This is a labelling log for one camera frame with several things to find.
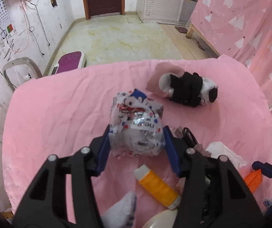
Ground white tissue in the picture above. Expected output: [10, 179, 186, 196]
[206, 142, 247, 169]

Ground white louvered wardrobe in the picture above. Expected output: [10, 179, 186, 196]
[136, 0, 184, 24]

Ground pink cloth piece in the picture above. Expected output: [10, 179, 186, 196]
[146, 62, 184, 98]

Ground purple bathroom scale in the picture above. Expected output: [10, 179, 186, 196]
[49, 51, 87, 76]

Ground black and white socks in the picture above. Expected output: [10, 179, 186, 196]
[168, 72, 218, 108]

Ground printed plastic bag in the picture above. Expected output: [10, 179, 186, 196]
[109, 89, 165, 158]

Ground grey chair frame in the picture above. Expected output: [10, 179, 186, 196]
[2, 57, 43, 92]

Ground orange box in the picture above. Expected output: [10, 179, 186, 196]
[244, 169, 263, 194]

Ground orange thread spool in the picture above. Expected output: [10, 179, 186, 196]
[133, 164, 181, 210]

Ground eye chart poster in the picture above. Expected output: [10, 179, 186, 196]
[0, 0, 14, 38]

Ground black usb cable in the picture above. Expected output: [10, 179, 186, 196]
[173, 127, 199, 148]

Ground blue white slipper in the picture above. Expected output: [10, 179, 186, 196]
[263, 198, 272, 211]

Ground white knitted glove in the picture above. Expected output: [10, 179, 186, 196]
[101, 192, 137, 228]

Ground pink bed sheet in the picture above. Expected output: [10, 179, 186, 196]
[2, 55, 272, 227]

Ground cream comb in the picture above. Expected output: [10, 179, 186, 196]
[142, 209, 178, 228]

